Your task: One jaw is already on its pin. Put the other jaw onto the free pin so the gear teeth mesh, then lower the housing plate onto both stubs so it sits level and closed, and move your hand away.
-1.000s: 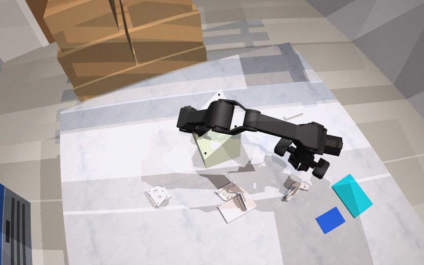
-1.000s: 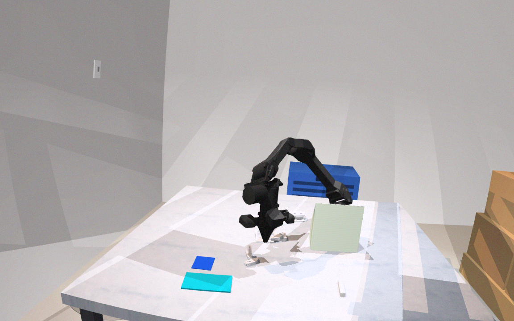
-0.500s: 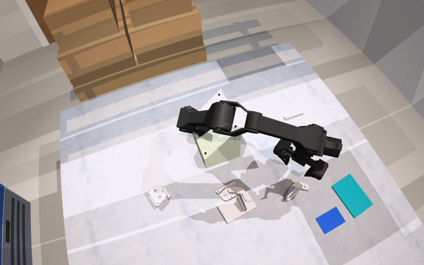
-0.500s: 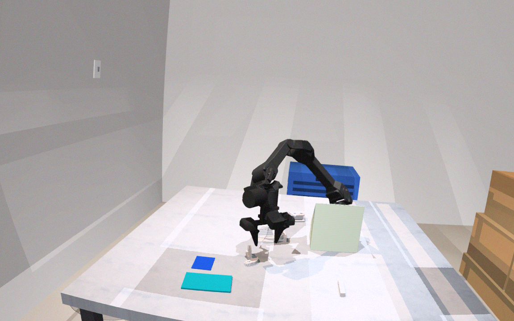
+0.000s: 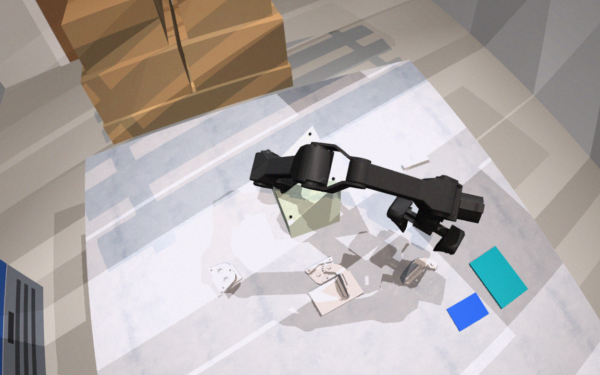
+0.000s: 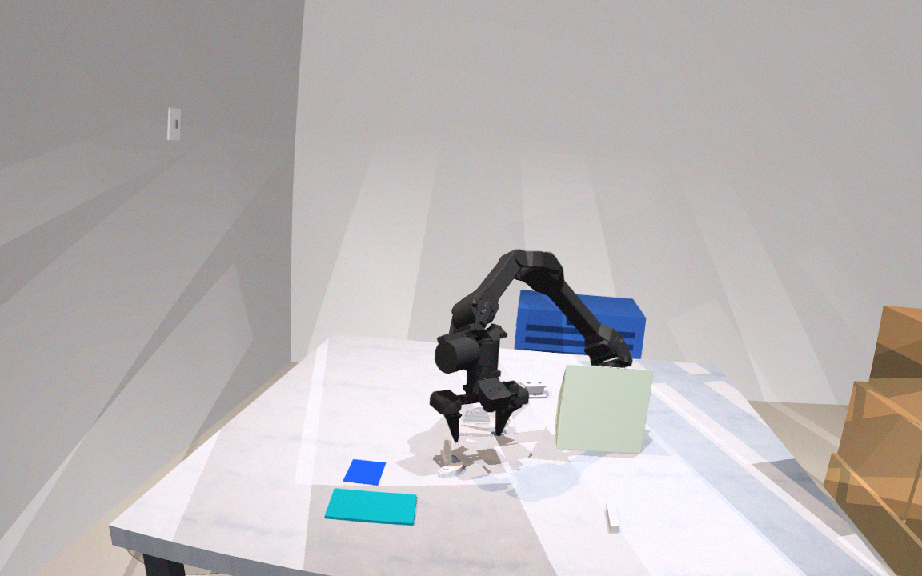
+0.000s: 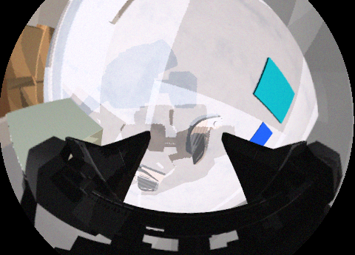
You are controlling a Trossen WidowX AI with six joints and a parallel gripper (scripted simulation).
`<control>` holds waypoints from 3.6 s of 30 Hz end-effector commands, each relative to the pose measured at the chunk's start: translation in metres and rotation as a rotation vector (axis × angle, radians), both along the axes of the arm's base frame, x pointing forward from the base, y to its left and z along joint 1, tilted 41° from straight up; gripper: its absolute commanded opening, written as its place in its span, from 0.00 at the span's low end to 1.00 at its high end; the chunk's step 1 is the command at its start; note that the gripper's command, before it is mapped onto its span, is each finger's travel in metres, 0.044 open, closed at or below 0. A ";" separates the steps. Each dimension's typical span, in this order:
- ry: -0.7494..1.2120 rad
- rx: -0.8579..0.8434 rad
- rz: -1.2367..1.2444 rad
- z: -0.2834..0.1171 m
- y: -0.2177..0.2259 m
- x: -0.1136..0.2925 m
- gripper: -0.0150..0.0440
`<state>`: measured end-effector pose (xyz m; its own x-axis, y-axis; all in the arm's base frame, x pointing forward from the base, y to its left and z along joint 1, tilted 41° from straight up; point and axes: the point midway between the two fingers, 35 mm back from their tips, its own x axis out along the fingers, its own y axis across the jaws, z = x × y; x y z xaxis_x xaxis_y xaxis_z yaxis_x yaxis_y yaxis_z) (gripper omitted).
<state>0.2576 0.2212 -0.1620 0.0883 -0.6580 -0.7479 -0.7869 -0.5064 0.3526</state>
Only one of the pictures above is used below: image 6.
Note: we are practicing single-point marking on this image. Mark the white flat bar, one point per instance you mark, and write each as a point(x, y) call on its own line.
point(612, 517)

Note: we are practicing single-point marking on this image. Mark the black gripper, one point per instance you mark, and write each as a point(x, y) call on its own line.
point(449, 404)

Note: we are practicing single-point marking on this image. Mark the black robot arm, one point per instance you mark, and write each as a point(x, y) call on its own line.
point(469, 344)

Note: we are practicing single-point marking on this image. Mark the teal rectangular plate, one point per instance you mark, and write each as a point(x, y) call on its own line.
point(372, 507)

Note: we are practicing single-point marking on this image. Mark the blue rectangular plate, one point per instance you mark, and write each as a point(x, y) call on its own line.
point(366, 472)

